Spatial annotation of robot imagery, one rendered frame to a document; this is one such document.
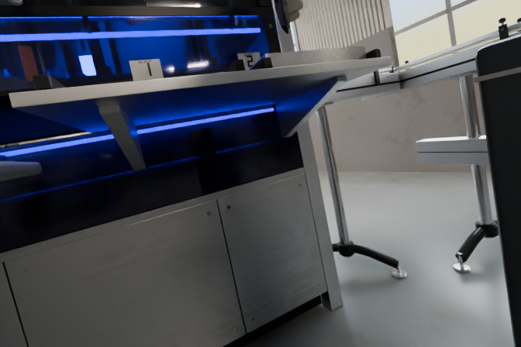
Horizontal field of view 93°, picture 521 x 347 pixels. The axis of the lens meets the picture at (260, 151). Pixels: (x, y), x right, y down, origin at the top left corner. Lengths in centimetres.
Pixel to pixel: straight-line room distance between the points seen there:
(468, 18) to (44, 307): 319
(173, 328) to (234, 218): 38
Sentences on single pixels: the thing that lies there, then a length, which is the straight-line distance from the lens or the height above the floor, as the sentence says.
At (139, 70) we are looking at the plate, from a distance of 85.
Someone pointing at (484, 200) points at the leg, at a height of 26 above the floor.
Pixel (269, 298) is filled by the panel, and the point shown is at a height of 17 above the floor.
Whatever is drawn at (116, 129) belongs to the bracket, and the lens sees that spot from 54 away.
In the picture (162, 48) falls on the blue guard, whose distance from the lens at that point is 88.
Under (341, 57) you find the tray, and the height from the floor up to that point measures 89.
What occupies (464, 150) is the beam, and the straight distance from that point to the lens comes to 148.
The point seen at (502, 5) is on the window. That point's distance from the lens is 297.
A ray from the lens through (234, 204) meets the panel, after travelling 87.
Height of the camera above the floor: 76
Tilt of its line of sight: 4 degrees down
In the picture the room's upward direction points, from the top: 12 degrees counter-clockwise
